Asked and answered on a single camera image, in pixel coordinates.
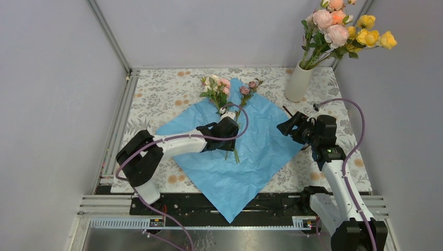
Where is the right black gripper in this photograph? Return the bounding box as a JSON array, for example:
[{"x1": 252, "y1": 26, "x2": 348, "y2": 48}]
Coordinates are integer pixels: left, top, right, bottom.
[{"x1": 276, "y1": 111, "x2": 320, "y2": 147}]

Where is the brown ribbon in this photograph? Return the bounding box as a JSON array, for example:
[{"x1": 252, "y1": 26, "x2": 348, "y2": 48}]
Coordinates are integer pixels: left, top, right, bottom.
[{"x1": 282, "y1": 106, "x2": 293, "y2": 117}]

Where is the small pink rose stem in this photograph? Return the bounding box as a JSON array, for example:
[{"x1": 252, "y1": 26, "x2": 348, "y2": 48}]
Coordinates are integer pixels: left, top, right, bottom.
[{"x1": 200, "y1": 75, "x2": 231, "y2": 140}]

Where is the dark pink flower stem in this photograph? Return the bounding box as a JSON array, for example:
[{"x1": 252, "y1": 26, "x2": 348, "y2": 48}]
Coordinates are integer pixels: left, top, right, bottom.
[{"x1": 234, "y1": 78, "x2": 263, "y2": 164}]

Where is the blue wrapping paper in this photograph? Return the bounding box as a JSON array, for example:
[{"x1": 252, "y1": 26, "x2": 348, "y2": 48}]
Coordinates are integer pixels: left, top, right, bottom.
[{"x1": 154, "y1": 83, "x2": 302, "y2": 223}]

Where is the light pink rose stem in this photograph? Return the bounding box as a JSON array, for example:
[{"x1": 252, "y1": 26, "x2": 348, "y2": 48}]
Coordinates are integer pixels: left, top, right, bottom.
[{"x1": 300, "y1": 25, "x2": 349, "y2": 70}]

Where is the yellow rose stem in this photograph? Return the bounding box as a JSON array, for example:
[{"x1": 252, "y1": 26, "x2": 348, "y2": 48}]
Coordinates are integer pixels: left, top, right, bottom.
[{"x1": 313, "y1": 14, "x2": 399, "y2": 68}]

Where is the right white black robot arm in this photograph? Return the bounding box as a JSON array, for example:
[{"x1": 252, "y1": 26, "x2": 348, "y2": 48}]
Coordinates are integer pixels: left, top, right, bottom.
[{"x1": 277, "y1": 112, "x2": 388, "y2": 250}]

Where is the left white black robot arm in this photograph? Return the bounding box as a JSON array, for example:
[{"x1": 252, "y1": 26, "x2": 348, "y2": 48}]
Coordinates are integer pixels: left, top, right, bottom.
[{"x1": 115, "y1": 116, "x2": 239, "y2": 215}]

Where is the beige cylindrical vase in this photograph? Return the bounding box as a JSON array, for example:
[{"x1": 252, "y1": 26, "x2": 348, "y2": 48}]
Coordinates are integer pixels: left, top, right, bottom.
[{"x1": 284, "y1": 61, "x2": 313, "y2": 102}]

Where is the floral patterned table mat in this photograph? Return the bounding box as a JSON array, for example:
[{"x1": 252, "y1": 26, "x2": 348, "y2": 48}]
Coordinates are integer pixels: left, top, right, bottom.
[{"x1": 121, "y1": 67, "x2": 372, "y2": 193}]

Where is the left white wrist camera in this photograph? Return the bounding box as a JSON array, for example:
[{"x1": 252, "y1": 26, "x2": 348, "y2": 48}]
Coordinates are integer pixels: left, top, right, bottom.
[{"x1": 219, "y1": 108, "x2": 236, "y2": 121}]

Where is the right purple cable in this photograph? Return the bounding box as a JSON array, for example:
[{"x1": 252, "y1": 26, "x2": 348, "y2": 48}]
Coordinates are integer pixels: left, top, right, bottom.
[{"x1": 313, "y1": 98, "x2": 378, "y2": 251}]

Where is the purple cable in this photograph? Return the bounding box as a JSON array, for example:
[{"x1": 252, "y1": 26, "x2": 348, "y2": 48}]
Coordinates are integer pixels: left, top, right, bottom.
[
  {"x1": 313, "y1": 98, "x2": 378, "y2": 251},
  {"x1": 114, "y1": 102, "x2": 250, "y2": 251}
]

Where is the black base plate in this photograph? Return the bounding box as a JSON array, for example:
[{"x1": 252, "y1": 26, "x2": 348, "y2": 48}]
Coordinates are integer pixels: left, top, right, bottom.
[{"x1": 130, "y1": 192, "x2": 319, "y2": 229}]

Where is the white slotted cable duct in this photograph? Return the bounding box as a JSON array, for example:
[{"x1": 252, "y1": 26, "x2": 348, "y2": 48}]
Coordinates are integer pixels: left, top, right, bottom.
[{"x1": 90, "y1": 216, "x2": 313, "y2": 231}]

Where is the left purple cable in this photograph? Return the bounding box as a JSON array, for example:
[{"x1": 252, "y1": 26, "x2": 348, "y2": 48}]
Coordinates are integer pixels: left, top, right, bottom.
[{"x1": 114, "y1": 102, "x2": 250, "y2": 251}]

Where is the left aluminium frame post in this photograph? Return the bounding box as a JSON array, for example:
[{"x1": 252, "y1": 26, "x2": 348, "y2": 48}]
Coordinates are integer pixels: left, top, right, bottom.
[{"x1": 86, "y1": 0, "x2": 132, "y2": 75}]

